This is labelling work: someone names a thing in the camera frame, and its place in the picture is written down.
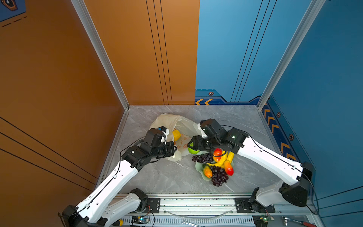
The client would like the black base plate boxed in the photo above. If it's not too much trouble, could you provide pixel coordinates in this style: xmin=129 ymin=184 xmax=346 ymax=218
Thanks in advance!
xmin=234 ymin=198 xmax=276 ymax=213
xmin=131 ymin=197 xmax=161 ymax=214

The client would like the red handled tool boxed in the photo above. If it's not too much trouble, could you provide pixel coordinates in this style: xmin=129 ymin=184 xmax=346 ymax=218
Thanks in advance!
xmin=282 ymin=216 xmax=317 ymax=227

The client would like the red yellow mango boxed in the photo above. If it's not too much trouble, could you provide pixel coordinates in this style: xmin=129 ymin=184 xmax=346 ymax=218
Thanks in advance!
xmin=224 ymin=160 xmax=234 ymax=176

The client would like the small purple grape bunch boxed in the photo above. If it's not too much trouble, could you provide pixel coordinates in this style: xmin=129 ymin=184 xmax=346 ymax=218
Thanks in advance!
xmin=192 ymin=153 xmax=214 ymax=164

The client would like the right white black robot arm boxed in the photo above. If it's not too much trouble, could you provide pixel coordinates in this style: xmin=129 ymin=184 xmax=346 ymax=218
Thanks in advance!
xmin=188 ymin=119 xmax=313 ymax=212

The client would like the right green circuit board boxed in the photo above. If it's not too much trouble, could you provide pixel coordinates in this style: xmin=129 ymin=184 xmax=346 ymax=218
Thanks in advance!
xmin=260 ymin=217 xmax=271 ymax=223

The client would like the large purple grape bunch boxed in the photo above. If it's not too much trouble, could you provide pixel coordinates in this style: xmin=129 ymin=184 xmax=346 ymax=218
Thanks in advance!
xmin=210 ymin=166 xmax=229 ymax=187

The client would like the yellow black screwdriver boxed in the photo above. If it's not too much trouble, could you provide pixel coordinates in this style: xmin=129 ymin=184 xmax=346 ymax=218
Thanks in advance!
xmin=112 ymin=219 xmax=124 ymax=227

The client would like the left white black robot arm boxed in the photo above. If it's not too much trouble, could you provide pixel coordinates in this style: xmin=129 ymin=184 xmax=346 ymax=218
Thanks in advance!
xmin=58 ymin=126 xmax=177 ymax=227

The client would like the red apple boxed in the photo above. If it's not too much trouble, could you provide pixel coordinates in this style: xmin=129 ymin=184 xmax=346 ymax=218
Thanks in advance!
xmin=212 ymin=148 xmax=223 ymax=163

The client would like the left green circuit board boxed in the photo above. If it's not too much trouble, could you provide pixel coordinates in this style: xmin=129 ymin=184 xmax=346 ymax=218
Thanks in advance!
xmin=130 ymin=216 xmax=150 ymax=227

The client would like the aluminium front rail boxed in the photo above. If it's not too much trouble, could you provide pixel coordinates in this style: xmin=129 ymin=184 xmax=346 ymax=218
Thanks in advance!
xmin=111 ymin=193 xmax=323 ymax=227

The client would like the green circuit board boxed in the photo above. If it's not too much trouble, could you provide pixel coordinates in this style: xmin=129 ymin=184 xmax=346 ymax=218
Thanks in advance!
xmin=130 ymin=216 xmax=150 ymax=227
xmin=260 ymin=217 xmax=271 ymax=223

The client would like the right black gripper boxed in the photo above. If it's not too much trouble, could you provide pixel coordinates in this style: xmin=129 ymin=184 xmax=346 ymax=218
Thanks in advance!
xmin=186 ymin=135 xmax=220 ymax=151

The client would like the light green fruit plate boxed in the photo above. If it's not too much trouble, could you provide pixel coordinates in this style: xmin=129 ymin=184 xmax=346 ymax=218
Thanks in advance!
xmin=195 ymin=151 xmax=234 ymax=181

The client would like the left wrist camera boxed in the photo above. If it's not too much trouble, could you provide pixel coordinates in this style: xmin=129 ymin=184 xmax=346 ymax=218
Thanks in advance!
xmin=158 ymin=126 xmax=170 ymax=144

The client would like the yellow banana bunch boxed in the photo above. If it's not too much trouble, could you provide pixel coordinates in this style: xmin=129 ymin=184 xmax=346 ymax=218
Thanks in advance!
xmin=208 ymin=152 xmax=234 ymax=167

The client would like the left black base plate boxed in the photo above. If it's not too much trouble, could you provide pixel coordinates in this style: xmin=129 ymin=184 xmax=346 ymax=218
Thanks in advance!
xmin=131 ymin=197 xmax=161 ymax=214

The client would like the green custard apple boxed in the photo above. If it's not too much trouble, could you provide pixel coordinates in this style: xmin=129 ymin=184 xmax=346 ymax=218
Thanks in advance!
xmin=187 ymin=142 xmax=200 ymax=155

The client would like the yellow ribbed fruit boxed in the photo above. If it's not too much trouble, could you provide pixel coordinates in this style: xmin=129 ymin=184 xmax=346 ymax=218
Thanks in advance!
xmin=173 ymin=129 xmax=182 ymax=141

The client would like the silver wrench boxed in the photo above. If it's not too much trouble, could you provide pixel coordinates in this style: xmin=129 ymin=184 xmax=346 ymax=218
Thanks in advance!
xmin=181 ymin=219 xmax=203 ymax=227

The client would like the small orange mango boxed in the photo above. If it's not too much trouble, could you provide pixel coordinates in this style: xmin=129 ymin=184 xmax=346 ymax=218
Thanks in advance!
xmin=202 ymin=164 xmax=213 ymax=178

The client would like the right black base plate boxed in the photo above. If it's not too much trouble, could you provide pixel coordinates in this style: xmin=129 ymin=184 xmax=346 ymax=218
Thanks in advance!
xmin=234 ymin=198 xmax=276 ymax=213

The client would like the translucent plastic bag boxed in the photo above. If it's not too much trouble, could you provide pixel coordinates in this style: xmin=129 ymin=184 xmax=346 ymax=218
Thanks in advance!
xmin=150 ymin=113 xmax=202 ymax=162

